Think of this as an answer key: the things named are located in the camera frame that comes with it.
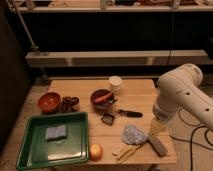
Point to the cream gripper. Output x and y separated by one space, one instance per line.
156 127

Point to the blue cloth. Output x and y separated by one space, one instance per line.
131 135

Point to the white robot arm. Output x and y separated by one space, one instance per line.
179 88

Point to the green plastic tray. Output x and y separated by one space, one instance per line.
36 152

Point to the yellow banana peel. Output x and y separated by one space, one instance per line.
125 152

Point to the dark red bowl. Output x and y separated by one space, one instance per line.
105 104

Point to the white paper cup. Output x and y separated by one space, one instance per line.
115 83

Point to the orange carrot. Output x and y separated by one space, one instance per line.
102 98

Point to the yellow apple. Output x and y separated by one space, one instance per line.
96 152

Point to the wooden shelf beam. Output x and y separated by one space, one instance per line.
117 58

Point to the brown grape bunch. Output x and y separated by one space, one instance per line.
69 104

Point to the blue sponge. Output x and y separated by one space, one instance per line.
55 133

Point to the orange bowl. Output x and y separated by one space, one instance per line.
49 102

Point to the metal diagonal pole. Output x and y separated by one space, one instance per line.
35 49

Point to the black handled knife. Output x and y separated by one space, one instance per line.
127 113

